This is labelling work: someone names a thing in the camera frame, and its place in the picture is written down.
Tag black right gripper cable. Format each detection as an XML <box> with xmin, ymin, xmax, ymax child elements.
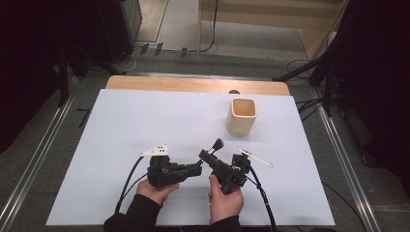
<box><xmin>245</xmin><ymin>162</ymin><xmax>278</xmax><ymax>232</ymax></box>

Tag black cabinet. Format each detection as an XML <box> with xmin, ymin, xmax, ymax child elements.
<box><xmin>96</xmin><ymin>0</ymin><xmax>143</xmax><ymax>65</ymax></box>

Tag thin black floor cable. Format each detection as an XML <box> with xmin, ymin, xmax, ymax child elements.
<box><xmin>321</xmin><ymin>181</ymin><xmax>369</xmax><ymax>232</ymax></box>

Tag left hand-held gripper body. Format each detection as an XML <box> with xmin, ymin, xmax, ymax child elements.
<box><xmin>139</xmin><ymin>144</ymin><xmax>182</xmax><ymax>189</ymax></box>

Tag white board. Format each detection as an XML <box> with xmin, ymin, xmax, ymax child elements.
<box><xmin>45</xmin><ymin>89</ymin><xmax>337</xmax><ymax>227</ymax></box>

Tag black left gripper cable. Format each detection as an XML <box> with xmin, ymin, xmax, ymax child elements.
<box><xmin>114</xmin><ymin>156</ymin><xmax>150</xmax><ymax>216</ymax></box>

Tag metal floor rail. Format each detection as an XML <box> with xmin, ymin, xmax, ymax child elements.
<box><xmin>310</xmin><ymin>90</ymin><xmax>383</xmax><ymax>232</ymax></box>
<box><xmin>0</xmin><ymin>93</ymin><xmax>77</xmax><ymax>228</ymax></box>

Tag black makeup brush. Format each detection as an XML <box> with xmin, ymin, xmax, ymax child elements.
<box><xmin>193</xmin><ymin>138</ymin><xmax>226</xmax><ymax>168</ymax></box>

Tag black hanging cable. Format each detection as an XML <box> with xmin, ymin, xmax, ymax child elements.
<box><xmin>198</xmin><ymin>0</ymin><xmax>220</xmax><ymax>54</ymax></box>

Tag light wooden steps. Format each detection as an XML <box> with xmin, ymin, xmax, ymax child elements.
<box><xmin>196</xmin><ymin>0</ymin><xmax>351</xmax><ymax>61</ymax></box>

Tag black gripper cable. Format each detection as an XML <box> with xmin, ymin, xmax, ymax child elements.
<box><xmin>114</xmin><ymin>156</ymin><xmax>150</xmax><ymax>216</ymax></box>
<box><xmin>245</xmin><ymin>162</ymin><xmax>278</xmax><ymax>232</ymax></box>

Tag black metal stand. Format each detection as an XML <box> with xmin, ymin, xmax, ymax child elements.
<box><xmin>57</xmin><ymin>44</ymin><xmax>128</xmax><ymax>108</ymax></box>
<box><xmin>271</xmin><ymin>56</ymin><xmax>337</xmax><ymax>118</ymax></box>

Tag person's left hand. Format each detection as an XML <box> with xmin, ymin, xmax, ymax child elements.
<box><xmin>135</xmin><ymin>178</ymin><xmax>182</xmax><ymax>207</ymax></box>

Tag black floor cables bundle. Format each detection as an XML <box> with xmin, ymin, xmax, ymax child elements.
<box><xmin>285</xmin><ymin>58</ymin><xmax>324</xmax><ymax>123</ymax></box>

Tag beige square cup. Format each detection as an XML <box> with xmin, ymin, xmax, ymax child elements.
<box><xmin>225</xmin><ymin>98</ymin><xmax>258</xmax><ymax>136</ymax></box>

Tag wooden table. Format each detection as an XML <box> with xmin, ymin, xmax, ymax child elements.
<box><xmin>105</xmin><ymin>75</ymin><xmax>291</xmax><ymax>97</ymax></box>

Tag dark curtain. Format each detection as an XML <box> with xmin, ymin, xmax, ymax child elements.
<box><xmin>0</xmin><ymin>0</ymin><xmax>101</xmax><ymax>154</ymax></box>
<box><xmin>325</xmin><ymin>0</ymin><xmax>410</xmax><ymax>194</ymax></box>

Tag person's right hand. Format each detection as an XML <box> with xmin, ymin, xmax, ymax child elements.
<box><xmin>207</xmin><ymin>173</ymin><xmax>245</xmax><ymax>226</ymax></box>

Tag white floor cable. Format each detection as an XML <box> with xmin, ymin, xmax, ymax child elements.
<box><xmin>114</xmin><ymin>46</ymin><xmax>143</xmax><ymax>73</ymax></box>

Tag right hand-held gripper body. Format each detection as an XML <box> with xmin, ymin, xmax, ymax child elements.
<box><xmin>209</xmin><ymin>148</ymin><xmax>274</xmax><ymax>195</ymax></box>

